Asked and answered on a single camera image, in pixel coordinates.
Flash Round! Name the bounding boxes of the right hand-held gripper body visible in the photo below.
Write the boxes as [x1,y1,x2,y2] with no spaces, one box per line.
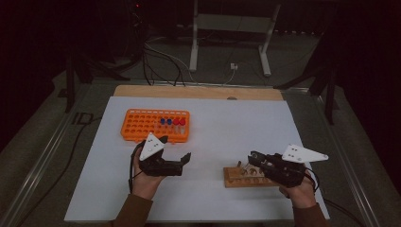
[261,143,330,189]

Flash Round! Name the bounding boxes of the long black floor cable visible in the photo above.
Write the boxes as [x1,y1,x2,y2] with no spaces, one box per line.
[14,115,103,227]

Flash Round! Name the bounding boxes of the black tripod stand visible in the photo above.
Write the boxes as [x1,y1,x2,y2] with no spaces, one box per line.
[64,51,131,114]
[273,31,339,126]

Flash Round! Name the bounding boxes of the right hand-held gripper cable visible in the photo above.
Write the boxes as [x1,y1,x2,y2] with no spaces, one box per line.
[303,167,358,223]

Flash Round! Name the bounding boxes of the person's left hand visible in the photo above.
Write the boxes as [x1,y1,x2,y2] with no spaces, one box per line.
[131,147,167,201]

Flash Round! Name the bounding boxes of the person's right hand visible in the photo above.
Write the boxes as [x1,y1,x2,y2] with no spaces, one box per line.
[278,176,318,210]

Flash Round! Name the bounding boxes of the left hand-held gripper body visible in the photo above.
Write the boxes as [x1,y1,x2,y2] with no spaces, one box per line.
[138,131,184,177]

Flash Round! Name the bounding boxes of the wooden tube rack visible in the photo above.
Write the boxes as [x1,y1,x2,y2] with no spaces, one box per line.
[222,162,280,189]

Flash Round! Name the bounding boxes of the hand-held gripper cable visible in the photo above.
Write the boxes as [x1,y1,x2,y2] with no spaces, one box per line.
[127,143,143,195]
[303,167,358,223]

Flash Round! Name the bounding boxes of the black floor cables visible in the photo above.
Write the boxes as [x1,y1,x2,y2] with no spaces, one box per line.
[141,44,187,87]

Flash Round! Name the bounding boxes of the white plug with cable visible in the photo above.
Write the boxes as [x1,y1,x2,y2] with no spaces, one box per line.
[144,42,238,86]

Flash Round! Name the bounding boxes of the left hand-held gripper cable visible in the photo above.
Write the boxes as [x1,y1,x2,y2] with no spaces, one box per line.
[127,143,143,195]

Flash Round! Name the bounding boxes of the orange plastic tube rack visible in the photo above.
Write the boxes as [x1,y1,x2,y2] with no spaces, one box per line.
[120,108,191,145]

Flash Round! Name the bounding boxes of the dark equipment with red light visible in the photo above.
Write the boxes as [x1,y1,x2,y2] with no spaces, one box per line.
[125,0,149,62]

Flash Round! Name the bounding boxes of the white table mat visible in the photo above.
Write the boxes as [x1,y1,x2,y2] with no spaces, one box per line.
[63,96,331,223]

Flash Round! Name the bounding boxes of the grey metal stand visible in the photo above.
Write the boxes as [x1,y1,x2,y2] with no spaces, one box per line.
[188,0,282,78]

